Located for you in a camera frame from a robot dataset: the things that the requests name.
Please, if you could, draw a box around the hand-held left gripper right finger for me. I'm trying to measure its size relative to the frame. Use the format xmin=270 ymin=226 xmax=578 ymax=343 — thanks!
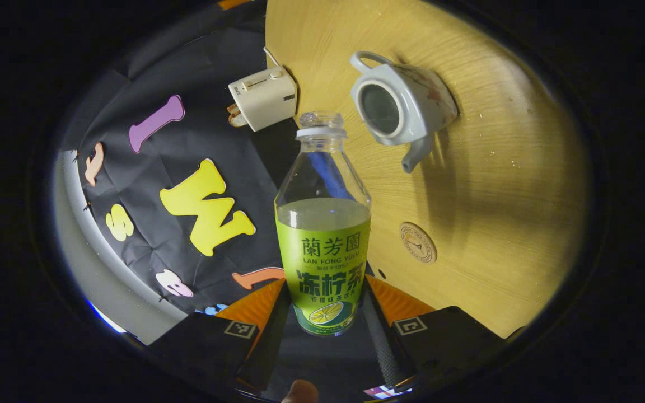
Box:
xmin=362 ymin=273 xmax=507 ymax=390

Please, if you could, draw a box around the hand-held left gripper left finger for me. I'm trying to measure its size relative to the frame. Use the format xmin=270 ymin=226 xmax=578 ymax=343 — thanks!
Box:
xmin=148 ymin=277 xmax=292 ymax=392

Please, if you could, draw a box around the green label water bottle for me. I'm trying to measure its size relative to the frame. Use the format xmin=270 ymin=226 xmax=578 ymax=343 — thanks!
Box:
xmin=275 ymin=111 xmax=372 ymax=336

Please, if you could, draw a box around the round wooden coaster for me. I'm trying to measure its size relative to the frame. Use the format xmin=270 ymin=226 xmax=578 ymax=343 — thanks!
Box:
xmin=400 ymin=222 xmax=438 ymax=264

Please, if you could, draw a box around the white ceramic teacup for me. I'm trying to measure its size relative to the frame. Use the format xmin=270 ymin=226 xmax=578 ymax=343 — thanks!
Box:
xmin=349 ymin=50 xmax=459 ymax=174

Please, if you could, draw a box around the computer monitor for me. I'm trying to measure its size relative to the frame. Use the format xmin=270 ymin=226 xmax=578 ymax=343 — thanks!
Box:
xmin=363 ymin=382 xmax=413 ymax=399

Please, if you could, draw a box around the white toaster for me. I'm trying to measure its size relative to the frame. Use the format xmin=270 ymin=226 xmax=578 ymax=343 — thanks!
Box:
xmin=227 ymin=64 xmax=298 ymax=132

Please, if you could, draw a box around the blue towel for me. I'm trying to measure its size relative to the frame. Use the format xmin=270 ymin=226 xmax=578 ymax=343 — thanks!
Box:
xmin=307 ymin=151 xmax=352 ymax=200

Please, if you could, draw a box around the black backdrop cloth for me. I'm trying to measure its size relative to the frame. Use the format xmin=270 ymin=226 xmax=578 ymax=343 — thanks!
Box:
xmin=59 ymin=3 xmax=301 ymax=336

